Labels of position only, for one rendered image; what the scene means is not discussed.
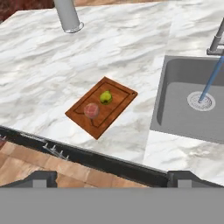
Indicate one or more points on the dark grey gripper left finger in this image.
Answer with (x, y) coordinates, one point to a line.
(40, 178)

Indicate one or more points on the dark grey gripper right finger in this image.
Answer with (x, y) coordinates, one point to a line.
(183, 178)

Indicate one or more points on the grey sink basin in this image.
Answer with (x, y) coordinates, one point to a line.
(186, 99)

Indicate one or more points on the brown wooden cutting board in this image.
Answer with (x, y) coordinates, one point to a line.
(101, 107)

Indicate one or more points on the grey metal sink faucet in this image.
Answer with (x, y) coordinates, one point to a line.
(216, 40)

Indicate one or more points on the blue water stream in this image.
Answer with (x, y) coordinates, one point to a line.
(210, 80)

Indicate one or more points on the grey cylindrical post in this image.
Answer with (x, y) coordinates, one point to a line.
(67, 16)

